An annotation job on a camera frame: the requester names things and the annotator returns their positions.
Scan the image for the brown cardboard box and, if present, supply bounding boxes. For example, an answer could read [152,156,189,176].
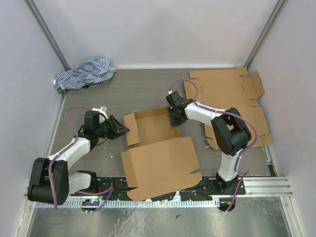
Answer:
[121,108,202,201]

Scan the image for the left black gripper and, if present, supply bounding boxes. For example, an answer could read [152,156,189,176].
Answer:
[96,115,130,140]

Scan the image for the stacked brown cardboard blanks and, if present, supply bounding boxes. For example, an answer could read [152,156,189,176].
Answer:
[190,67,272,147]

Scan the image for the aluminium frame rail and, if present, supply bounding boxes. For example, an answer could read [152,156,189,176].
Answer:
[243,177,293,197]

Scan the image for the blue striped crumpled cloth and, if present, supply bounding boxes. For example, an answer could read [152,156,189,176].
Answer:
[53,57,117,94]

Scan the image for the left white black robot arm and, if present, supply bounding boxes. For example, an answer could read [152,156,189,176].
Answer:
[27,109,130,206]

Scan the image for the slotted grey cable duct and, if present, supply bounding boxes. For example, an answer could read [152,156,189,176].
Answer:
[35,197,220,208]

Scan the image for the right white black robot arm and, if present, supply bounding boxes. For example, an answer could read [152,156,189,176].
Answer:
[166,91,252,195]

